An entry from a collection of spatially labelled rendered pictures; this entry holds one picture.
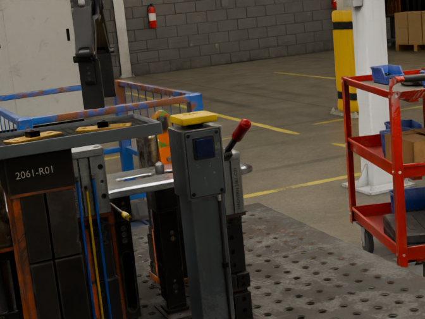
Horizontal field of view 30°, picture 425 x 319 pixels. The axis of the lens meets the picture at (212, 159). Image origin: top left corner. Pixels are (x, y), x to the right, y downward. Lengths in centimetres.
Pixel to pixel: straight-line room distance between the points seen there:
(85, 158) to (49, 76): 811
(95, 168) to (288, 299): 56
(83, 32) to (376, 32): 422
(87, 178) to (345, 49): 717
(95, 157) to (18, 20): 805
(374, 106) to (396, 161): 195
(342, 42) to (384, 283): 679
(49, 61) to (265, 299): 789
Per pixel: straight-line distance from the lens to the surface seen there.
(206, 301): 133
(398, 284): 178
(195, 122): 125
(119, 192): 152
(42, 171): 118
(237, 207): 148
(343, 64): 850
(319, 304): 169
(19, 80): 940
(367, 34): 522
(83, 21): 114
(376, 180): 537
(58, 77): 948
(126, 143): 456
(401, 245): 346
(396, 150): 335
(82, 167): 136
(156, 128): 119
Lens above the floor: 134
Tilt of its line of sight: 11 degrees down
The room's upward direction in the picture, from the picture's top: 6 degrees counter-clockwise
